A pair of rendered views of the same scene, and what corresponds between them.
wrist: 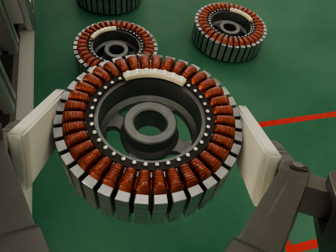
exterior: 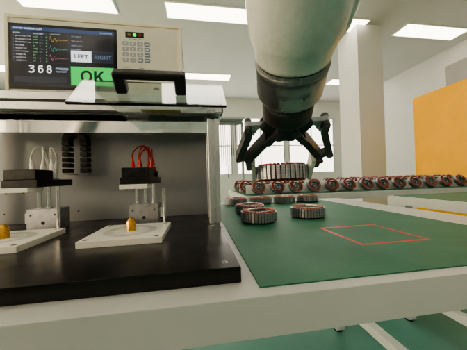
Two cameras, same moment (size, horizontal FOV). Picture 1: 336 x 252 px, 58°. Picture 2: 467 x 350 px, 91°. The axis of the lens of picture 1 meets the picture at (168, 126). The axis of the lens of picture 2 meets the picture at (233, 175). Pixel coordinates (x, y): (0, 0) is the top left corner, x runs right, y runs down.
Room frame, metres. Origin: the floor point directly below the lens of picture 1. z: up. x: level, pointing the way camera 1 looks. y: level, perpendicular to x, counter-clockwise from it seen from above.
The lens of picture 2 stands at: (-0.40, 0.00, 0.89)
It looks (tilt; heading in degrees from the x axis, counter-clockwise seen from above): 1 degrees up; 13
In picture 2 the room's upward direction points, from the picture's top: 2 degrees counter-clockwise
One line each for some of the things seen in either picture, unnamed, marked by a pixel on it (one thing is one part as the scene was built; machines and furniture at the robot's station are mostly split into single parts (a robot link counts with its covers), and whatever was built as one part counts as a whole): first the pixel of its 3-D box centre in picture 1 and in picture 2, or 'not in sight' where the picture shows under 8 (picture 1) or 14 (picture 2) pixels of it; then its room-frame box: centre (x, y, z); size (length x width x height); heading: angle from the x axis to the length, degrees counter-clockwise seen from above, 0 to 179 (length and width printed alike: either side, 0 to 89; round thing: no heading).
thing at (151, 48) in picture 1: (116, 53); (258, 215); (0.32, 0.09, 0.77); 0.11 x 0.11 x 0.04
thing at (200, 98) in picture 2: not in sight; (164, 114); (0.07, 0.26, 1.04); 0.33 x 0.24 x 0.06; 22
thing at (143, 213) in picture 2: not in sight; (146, 212); (0.17, 0.38, 0.80); 0.08 x 0.05 x 0.06; 112
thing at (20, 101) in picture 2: not in sight; (118, 122); (0.29, 0.56, 1.09); 0.68 x 0.44 x 0.05; 112
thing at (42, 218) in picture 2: not in sight; (48, 217); (0.08, 0.61, 0.80); 0.08 x 0.05 x 0.06; 112
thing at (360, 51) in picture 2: not in sight; (361, 129); (3.92, -1.29, 1.65); 0.50 x 0.45 x 3.30; 22
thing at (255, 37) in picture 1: (228, 31); (307, 210); (0.41, -0.07, 0.77); 0.11 x 0.11 x 0.04
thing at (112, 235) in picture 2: not in sight; (131, 232); (0.03, 0.33, 0.78); 0.15 x 0.15 x 0.01; 22
